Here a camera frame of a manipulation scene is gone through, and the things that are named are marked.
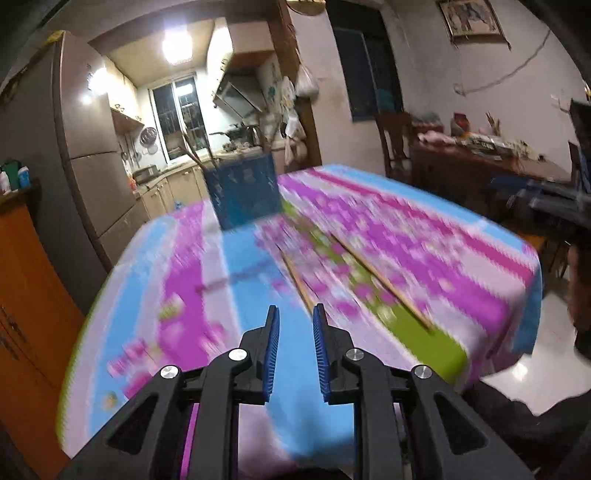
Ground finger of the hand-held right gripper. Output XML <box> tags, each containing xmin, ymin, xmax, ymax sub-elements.
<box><xmin>505</xmin><ymin>178</ymin><xmax>591</xmax><ymax>216</ymax></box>

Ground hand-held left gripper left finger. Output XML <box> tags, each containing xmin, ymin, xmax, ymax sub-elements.
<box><xmin>58</xmin><ymin>305</ymin><xmax>281</xmax><ymax>480</ymax></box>

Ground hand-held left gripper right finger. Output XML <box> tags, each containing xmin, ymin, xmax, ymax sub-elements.
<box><xmin>312</xmin><ymin>303</ymin><xmax>536</xmax><ymax>480</ymax></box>

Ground light wooden chopstick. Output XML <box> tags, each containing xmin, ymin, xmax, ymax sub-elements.
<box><xmin>277</xmin><ymin>246</ymin><xmax>315</xmax><ymax>320</ymax></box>
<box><xmin>329</xmin><ymin>233</ymin><xmax>435</xmax><ymax>330</ymax></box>

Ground blue utensil holder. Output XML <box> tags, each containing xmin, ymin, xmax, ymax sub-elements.
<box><xmin>203</xmin><ymin>154</ymin><xmax>283</xmax><ymax>230</ymax></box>

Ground person's right forearm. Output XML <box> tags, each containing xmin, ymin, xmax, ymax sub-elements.
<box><xmin>566</xmin><ymin>240</ymin><xmax>591</xmax><ymax>360</ymax></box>

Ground dark wooden sideboard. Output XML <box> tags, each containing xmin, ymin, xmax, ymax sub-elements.
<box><xmin>408</xmin><ymin>137</ymin><xmax>574</xmax><ymax>223</ymax></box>

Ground pink cloth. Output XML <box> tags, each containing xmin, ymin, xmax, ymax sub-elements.
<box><xmin>417</xmin><ymin>130</ymin><xmax>456</xmax><ymax>145</ymax></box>

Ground floral striped tablecloth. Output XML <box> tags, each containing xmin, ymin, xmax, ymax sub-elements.
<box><xmin>55</xmin><ymin>163</ymin><xmax>544</xmax><ymax>480</ymax></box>

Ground wooden dining chair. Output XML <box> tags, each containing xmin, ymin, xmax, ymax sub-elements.
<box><xmin>373</xmin><ymin>110</ymin><xmax>417</xmax><ymax>184</ymax></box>

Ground kitchen base cabinets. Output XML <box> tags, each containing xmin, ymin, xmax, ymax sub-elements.
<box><xmin>133</xmin><ymin>163</ymin><xmax>211</xmax><ymax>220</ymax></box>

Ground dark brown wooden chopstick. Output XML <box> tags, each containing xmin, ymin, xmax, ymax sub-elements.
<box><xmin>182</xmin><ymin>132</ymin><xmax>215</xmax><ymax>172</ymax></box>

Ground person's dark clothing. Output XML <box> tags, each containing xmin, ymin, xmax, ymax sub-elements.
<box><xmin>462</xmin><ymin>378</ymin><xmax>591</xmax><ymax>480</ymax></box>

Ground hanging cloth bags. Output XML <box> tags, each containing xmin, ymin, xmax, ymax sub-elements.
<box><xmin>279</xmin><ymin>76</ymin><xmax>308</xmax><ymax>172</ymax></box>

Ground dark window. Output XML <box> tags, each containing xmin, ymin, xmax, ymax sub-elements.
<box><xmin>329</xmin><ymin>6</ymin><xmax>405</xmax><ymax>123</ymax></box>

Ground black cooking pot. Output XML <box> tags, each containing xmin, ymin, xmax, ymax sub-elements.
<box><xmin>209</xmin><ymin>126</ymin><xmax>246</xmax><ymax>142</ymax></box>

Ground orange wooden cabinet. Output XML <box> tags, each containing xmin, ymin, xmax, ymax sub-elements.
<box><xmin>0</xmin><ymin>182</ymin><xmax>86</xmax><ymax>480</ymax></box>

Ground barred kitchen window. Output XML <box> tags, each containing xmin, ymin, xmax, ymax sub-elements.
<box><xmin>150</xmin><ymin>76</ymin><xmax>209</xmax><ymax>162</ymax></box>

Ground kitchen range hood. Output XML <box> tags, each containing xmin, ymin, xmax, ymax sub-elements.
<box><xmin>212</xmin><ymin>73</ymin><xmax>267</xmax><ymax>119</ymax></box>

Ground white hanging plastic bag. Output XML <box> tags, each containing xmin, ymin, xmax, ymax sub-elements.
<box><xmin>295</xmin><ymin>64</ymin><xmax>321</xmax><ymax>99</ymax></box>

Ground beige refrigerator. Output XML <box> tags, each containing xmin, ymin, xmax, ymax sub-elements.
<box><xmin>0</xmin><ymin>31</ymin><xmax>151</xmax><ymax>317</ymax></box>

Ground green container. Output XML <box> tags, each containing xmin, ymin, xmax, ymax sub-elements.
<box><xmin>0</xmin><ymin>159</ymin><xmax>20</xmax><ymax>193</ymax></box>

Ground kitchen ceiling light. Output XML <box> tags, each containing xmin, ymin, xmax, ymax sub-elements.
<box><xmin>161</xmin><ymin>23</ymin><xmax>193</xmax><ymax>64</ymax></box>

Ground wall cable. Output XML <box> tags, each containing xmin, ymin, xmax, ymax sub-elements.
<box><xmin>454</xmin><ymin>27</ymin><xmax>553</xmax><ymax>96</ymax></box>

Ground framed wall picture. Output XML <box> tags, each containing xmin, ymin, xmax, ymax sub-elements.
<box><xmin>436</xmin><ymin>0</ymin><xmax>507</xmax><ymax>41</ymax></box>

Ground kitchen wall cabinets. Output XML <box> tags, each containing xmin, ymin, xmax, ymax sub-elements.
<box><xmin>103</xmin><ymin>55</ymin><xmax>145</xmax><ymax>135</ymax></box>

